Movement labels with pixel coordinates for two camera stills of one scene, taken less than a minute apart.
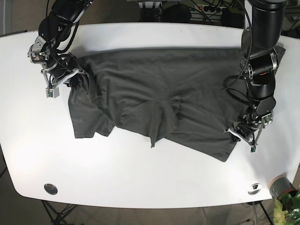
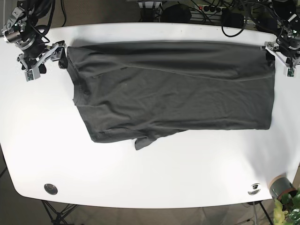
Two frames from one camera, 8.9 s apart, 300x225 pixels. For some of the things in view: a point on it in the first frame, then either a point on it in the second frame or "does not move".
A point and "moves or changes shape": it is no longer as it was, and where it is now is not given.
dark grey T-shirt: [184, 98] moves or changes shape
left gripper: [58, 68] -> [18, 29]
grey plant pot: [281, 185] does not move
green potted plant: [287, 209] does not move
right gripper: [250, 129] -> [288, 43]
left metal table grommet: [50, 189] does not move
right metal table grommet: [254, 189] does not move
